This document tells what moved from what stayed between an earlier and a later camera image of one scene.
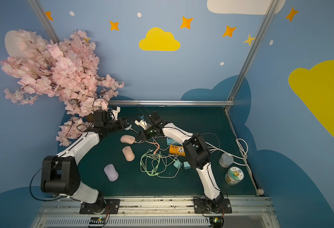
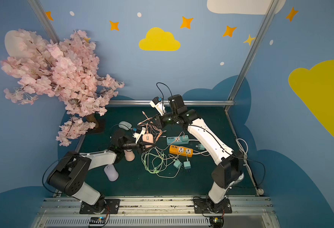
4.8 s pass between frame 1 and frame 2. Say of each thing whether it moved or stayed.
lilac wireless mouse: stayed
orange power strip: stayed
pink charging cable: moved
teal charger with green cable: stayed
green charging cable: stayed
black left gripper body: moved
